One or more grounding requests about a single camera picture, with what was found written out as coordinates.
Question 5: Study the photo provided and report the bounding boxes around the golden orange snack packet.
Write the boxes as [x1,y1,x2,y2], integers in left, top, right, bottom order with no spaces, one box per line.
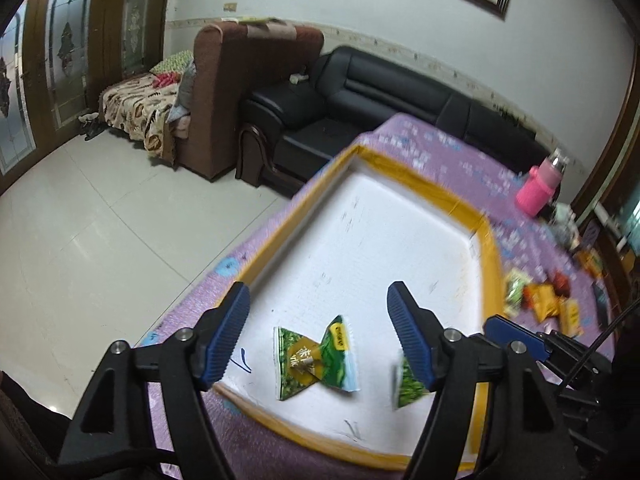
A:
[524,284,562,323]

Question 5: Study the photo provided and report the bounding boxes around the shiny red pouch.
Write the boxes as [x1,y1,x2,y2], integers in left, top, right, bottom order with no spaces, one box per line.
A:
[549,270,572,297]

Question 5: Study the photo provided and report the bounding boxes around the brown armchair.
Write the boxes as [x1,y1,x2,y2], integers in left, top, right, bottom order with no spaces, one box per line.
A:
[171,22,325,182]

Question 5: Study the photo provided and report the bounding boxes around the black leather sofa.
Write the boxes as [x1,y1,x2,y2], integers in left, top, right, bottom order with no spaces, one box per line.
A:
[235,46,549,199]

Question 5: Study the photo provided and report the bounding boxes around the pink sleeved bottle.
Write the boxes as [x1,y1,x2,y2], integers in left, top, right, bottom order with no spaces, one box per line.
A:
[516,148,569,219]

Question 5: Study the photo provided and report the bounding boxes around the black phone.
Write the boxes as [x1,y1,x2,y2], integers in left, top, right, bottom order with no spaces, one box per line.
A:
[592,280,610,327]

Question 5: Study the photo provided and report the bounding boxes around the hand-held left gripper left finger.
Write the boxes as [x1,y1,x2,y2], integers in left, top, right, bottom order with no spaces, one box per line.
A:
[59,281,250,480]

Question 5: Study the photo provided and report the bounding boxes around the yellow-taped cardboard box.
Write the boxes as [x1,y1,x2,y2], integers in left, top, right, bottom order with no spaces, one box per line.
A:
[212,145,504,472]

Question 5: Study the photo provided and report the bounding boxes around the patterned blanket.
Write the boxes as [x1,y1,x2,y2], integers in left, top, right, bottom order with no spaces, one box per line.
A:
[98,72,182,159]

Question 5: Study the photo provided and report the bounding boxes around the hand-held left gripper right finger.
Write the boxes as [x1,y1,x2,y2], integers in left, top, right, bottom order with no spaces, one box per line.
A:
[386,281,577,480]

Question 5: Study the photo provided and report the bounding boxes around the purple floral tablecloth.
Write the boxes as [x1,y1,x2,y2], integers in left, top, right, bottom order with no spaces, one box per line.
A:
[132,112,626,480]

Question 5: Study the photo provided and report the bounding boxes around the floral pillow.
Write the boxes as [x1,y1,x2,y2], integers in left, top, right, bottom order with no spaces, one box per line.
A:
[150,50,195,77]

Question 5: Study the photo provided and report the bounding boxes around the black cable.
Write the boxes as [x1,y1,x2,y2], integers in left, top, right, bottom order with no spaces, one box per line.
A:
[554,299,640,391]

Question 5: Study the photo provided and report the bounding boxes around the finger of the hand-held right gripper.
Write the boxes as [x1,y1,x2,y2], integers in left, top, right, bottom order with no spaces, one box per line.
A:
[482,314,552,362]

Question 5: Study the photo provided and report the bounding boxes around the pair of shoes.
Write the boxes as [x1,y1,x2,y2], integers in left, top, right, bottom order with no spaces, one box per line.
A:
[77,112,107,141]

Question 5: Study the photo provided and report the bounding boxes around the green triangular snack packet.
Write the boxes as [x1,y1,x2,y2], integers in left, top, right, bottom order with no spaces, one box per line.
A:
[273,315,362,402]
[390,355,432,410]

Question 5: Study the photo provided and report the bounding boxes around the wooden glass doors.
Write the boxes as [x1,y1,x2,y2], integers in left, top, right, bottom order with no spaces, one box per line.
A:
[0,0,174,177]

